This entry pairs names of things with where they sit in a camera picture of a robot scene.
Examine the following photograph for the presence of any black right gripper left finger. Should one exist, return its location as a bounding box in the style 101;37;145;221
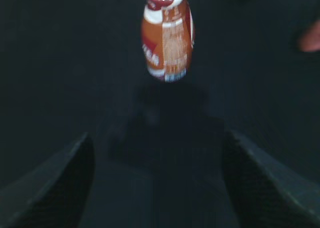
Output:
0;133;95;228

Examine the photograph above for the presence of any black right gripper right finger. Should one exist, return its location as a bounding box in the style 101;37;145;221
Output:
222;131;320;227

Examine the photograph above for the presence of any brown nescafe coffee bottle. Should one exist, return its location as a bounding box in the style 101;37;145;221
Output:
141;0;195;83

